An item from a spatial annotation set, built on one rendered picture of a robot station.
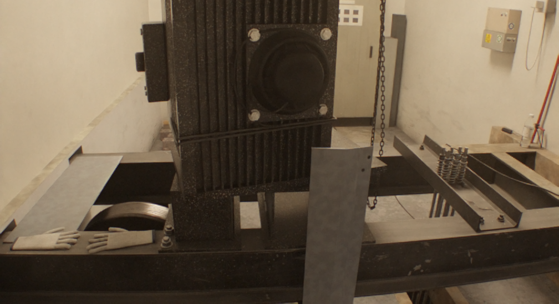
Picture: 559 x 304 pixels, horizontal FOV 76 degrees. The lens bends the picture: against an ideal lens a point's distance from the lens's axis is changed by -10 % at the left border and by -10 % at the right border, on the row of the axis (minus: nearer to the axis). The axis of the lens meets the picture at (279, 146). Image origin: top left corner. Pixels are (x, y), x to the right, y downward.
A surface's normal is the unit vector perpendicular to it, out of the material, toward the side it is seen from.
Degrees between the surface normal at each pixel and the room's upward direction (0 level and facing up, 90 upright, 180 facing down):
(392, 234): 0
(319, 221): 90
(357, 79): 90
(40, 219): 0
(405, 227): 0
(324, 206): 90
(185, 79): 90
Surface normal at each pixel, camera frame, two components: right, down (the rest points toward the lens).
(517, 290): 0.02, -0.93
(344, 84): 0.11, 0.37
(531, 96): -0.99, 0.02
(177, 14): 0.34, 0.35
